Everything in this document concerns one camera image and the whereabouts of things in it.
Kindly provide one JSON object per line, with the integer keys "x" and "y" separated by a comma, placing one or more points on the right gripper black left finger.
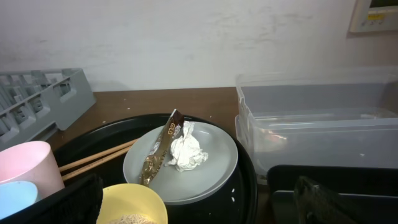
{"x": 78, "y": 203}

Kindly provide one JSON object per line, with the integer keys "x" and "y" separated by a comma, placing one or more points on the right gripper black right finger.
{"x": 317, "y": 204}

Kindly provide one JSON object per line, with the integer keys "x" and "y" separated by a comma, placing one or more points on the wooden chopstick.
{"x": 97, "y": 156}
{"x": 95, "y": 164}

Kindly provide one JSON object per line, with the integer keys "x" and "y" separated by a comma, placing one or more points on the yellow bowl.
{"x": 128, "y": 199}

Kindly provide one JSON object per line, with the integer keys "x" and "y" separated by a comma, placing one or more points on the food scraps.
{"x": 132, "y": 219}

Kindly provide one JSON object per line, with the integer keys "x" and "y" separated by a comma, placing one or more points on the pink plastic cup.
{"x": 33, "y": 162}

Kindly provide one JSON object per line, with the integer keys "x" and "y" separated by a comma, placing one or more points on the light blue plastic cup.
{"x": 16, "y": 196}

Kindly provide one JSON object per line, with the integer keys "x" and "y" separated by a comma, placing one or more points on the brown gold coffee sachet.
{"x": 153, "y": 162}

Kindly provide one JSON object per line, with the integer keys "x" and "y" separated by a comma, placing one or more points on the grey round plate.
{"x": 178, "y": 188}

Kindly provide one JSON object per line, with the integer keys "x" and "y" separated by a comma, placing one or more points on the white tissue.
{"x": 186, "y": 151}

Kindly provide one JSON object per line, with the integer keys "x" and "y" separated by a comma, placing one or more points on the grey dishwasher rack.
{"x": 33, "y": 101}

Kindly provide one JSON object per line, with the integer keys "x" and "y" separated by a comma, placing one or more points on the black rectangular bin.
{"x": 372, "y": 190}

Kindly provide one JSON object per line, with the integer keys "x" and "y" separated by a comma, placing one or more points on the round black tray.
{"x": 235, "y": 202}

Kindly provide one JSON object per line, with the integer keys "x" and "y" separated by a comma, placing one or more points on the clear plastic bin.
{"x": 344, "y": 117}

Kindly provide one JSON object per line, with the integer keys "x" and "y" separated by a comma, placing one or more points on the white wall panel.
{"x": 374, "y": 16}

